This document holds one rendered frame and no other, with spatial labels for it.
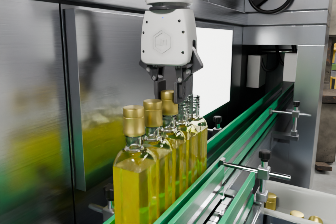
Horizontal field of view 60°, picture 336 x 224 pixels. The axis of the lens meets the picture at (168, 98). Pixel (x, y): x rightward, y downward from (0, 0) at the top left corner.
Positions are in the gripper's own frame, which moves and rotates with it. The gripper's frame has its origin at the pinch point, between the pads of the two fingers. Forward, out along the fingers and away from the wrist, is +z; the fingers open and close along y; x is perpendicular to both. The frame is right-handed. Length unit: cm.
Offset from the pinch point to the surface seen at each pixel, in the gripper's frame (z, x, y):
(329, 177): 135, 285, 33
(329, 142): 107, 318, 30
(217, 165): 21.0, 16.6, 4.1
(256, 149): 30, 55, 5
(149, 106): 1.4, -7.5, 0.3
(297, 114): 21, 82, 15
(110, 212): 20.2, -12.9, -4.9
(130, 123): 2.9, -13.3, 0.4
